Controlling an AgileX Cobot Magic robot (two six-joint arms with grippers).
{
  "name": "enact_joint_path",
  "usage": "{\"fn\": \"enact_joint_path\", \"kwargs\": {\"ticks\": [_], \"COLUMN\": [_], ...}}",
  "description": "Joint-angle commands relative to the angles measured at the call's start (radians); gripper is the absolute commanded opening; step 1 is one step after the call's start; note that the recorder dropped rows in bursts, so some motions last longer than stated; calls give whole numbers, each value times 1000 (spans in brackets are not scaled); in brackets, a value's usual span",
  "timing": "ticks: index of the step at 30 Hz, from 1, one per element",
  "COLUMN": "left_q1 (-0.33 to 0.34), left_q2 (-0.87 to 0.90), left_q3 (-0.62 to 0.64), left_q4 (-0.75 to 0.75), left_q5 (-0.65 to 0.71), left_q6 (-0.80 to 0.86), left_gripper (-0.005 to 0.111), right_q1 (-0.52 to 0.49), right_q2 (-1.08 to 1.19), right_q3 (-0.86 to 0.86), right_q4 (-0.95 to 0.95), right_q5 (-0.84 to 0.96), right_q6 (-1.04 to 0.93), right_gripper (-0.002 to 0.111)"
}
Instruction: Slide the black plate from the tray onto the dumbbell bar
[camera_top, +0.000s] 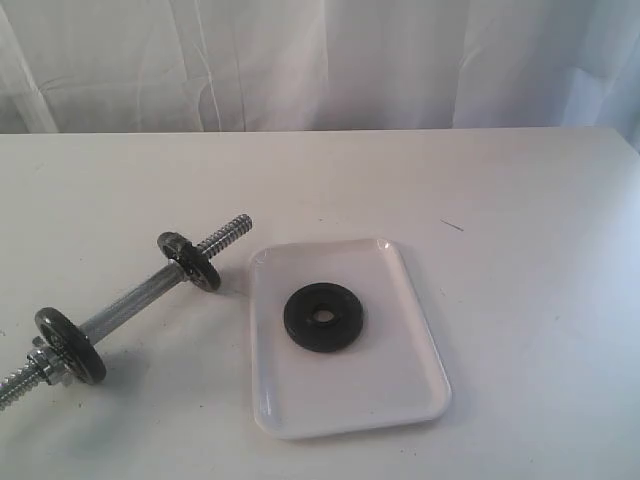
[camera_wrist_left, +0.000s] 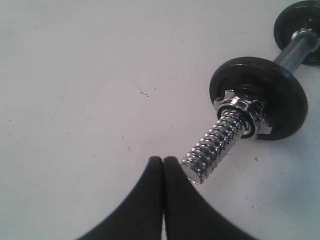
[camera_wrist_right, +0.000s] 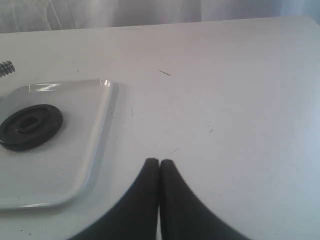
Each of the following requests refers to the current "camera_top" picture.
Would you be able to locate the black weight plate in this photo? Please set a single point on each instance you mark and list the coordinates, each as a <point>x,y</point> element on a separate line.
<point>323,317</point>
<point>71,345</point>

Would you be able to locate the white rectangular plastic tray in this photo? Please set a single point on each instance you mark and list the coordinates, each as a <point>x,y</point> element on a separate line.
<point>392,375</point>

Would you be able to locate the white backdrop curtain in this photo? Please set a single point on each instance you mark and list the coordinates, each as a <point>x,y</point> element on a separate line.
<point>181,66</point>

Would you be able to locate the chrome threaded dumbbell bar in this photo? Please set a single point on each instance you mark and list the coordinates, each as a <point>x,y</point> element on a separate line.
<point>98,327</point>

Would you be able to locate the chrome spin-lock collar nut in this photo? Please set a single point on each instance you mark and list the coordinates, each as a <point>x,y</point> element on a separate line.
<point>49,364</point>

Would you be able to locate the black weight plate end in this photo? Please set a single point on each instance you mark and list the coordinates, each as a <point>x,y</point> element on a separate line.
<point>194,263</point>

